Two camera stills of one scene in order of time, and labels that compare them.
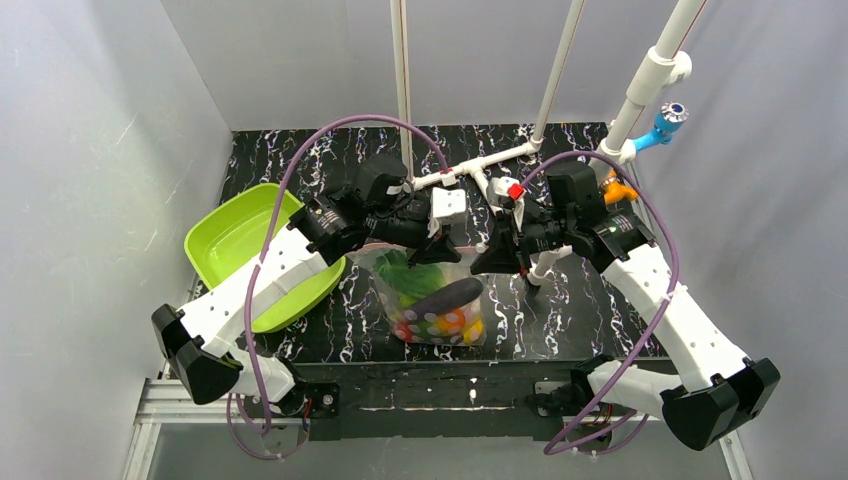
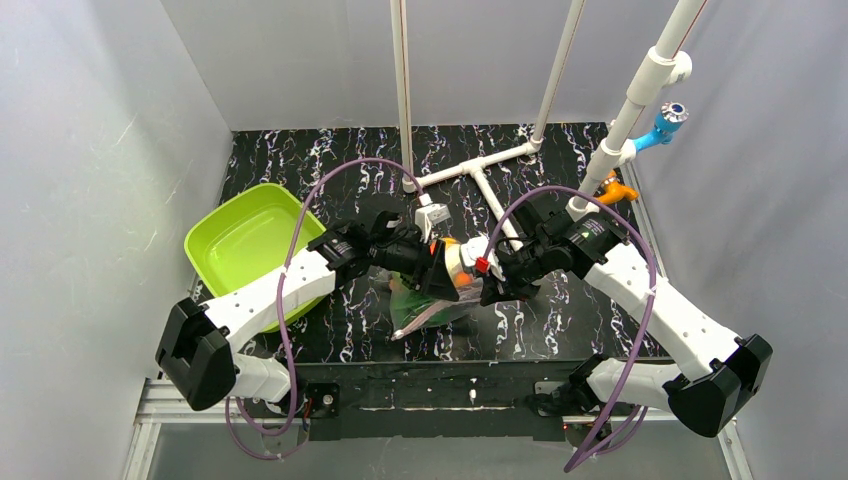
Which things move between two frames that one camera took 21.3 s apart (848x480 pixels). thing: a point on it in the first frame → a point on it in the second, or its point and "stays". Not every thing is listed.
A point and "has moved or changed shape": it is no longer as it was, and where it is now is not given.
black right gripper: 508,240 → 506,277
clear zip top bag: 440,303 has moved or changed shape
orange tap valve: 614,192 stays
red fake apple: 450,322 → 462,278
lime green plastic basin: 227,239 stays
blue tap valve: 667,122 stays
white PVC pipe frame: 665,64 stays
